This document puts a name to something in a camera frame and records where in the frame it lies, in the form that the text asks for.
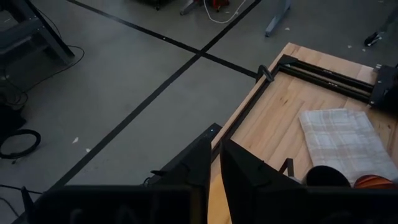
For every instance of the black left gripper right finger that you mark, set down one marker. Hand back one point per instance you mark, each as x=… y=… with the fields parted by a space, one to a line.
x=245 y=180

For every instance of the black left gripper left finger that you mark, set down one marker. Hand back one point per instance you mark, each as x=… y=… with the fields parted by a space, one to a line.
x=202 y=174

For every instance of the orange translucent tumbler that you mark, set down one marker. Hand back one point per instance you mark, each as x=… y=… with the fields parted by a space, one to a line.
x=373 y=183

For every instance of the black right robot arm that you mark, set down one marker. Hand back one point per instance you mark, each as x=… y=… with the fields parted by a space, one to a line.
x=385 y=87

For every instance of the white plaid cloth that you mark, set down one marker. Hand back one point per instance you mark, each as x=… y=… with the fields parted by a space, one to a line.
x=342 y=140

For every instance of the long grey floor foot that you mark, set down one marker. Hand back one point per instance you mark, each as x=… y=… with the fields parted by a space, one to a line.
x=276 y=18

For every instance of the short grey floor foot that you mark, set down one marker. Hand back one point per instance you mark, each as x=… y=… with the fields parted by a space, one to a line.
x=189 y=6

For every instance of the red chair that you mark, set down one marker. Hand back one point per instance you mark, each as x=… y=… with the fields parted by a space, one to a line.
x=219 y=2

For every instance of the black frame clamp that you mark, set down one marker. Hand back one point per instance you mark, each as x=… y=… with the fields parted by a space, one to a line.
x=265 y=73

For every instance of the black table rail frame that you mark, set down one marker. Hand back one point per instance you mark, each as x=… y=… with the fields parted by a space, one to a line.
x=326 y=81

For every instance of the grey table leg frame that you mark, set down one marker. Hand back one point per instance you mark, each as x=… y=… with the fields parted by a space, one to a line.
x=28 y=31

